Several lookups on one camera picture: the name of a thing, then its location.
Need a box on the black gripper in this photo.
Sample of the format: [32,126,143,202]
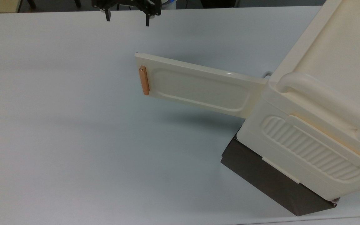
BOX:
[92,0,162,27]

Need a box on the cream cabinet door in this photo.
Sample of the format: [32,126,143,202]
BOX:
[134,52,268,119]

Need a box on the cream plastic cabinet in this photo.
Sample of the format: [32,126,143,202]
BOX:
[236,0,360,201]

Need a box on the dark background object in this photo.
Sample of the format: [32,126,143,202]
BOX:
[200,0,240,9]

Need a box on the dark brown base box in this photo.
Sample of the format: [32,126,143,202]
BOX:
[221,127,340,217]

